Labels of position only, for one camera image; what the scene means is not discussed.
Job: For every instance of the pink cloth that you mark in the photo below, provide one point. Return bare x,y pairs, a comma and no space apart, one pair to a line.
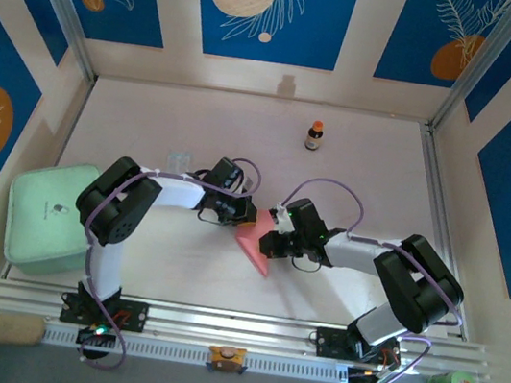
252,242

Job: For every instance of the beige foam roll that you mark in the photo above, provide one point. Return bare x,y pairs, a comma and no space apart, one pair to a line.
5,329

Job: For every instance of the yellow clamp fixture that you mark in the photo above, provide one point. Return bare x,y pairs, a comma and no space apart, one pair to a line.
228,355

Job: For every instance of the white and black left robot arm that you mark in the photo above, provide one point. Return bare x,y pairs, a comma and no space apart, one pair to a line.
172,193

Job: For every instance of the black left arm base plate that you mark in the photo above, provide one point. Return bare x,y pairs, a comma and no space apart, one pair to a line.
138,316

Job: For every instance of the clear plastic packet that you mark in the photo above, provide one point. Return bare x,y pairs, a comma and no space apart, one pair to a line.
177,162

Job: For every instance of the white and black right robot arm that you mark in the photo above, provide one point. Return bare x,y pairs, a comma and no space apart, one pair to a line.
357,256

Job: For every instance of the small brown bottle orange cap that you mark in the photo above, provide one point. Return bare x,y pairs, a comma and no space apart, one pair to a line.
313,138

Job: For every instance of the aluminium side rail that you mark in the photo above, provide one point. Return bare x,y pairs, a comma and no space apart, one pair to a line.
434,181

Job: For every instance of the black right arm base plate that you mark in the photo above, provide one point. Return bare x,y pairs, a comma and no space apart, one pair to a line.
328,344

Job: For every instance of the aluminium corner post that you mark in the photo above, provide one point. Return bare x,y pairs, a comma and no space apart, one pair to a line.
62,0
478,66

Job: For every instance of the mint green case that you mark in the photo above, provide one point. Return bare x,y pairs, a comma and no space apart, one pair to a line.
36,225

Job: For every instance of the aluminium rail frame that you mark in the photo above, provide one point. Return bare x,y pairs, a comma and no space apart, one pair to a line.
224,325

